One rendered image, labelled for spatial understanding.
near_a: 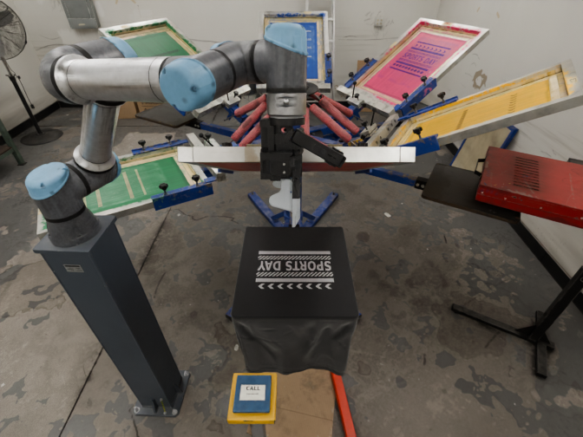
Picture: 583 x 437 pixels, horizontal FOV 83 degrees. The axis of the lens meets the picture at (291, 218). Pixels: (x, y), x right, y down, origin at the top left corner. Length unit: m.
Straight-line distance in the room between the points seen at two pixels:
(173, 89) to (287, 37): 0.21
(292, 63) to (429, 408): 1.94
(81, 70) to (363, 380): 1.95
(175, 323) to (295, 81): 2.03
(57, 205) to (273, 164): 0.74
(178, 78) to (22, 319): 2.55
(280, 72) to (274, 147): 0.13
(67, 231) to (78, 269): 0.15
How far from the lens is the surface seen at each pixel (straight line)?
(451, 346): 2.44
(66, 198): 1.19
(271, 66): 0.63
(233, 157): 0.83
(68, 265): 1.32
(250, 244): 1.43
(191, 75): 0.55
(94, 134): 1.10
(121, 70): 0.69
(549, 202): 1.78
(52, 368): 2.58
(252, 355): 1.42
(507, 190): 1.76
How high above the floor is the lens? 1.92
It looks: 39 degrees down
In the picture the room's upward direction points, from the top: straight up
